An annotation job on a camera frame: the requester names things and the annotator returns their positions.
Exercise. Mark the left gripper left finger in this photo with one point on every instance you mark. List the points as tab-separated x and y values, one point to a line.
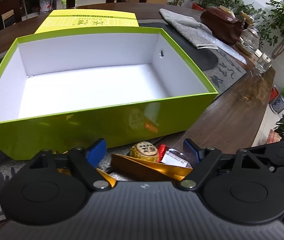
81	162

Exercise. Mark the grey calligraphy table mat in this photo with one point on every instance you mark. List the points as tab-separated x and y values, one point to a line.
225	74

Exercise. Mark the brown clay teapot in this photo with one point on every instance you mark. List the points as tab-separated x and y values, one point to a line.
222	24

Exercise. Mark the gold tea ball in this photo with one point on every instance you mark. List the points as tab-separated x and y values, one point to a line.
145	151

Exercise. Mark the yellow green box lid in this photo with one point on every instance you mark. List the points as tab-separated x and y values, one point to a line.
82	18

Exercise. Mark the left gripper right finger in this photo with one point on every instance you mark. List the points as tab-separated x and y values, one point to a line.
209	161

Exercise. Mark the green open gift box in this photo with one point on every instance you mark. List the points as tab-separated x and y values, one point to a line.
67	88

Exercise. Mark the plastic water bottle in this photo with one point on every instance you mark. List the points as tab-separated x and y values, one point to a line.
45	6

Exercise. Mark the grey folded towel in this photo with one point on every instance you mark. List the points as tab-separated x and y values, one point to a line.
198	34

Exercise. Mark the red small sachet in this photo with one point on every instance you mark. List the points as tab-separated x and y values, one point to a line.
162	148

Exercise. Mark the gold foil tea packet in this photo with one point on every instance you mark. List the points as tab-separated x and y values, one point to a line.
141	170

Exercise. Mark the clear glass cup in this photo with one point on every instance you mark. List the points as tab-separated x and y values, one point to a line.
263	63

